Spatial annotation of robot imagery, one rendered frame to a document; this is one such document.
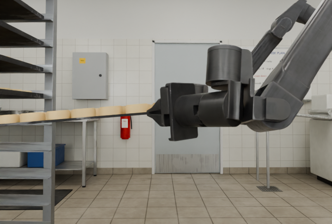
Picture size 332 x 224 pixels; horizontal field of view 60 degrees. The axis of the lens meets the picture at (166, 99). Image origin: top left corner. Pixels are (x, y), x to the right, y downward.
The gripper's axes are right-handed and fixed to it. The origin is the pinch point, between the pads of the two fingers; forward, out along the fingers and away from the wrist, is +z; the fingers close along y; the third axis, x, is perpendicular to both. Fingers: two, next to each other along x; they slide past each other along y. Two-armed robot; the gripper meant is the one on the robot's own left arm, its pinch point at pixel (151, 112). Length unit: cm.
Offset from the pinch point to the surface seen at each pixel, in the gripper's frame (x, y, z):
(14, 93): -13.0, -7.7, 44.1
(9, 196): -9, 26, 67
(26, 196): -5, 26, 63
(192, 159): 300, 77, 259
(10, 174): -9, 18, 66
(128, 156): 224, 65, 324
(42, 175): -1, 19, 58
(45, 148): 0, 10, 57
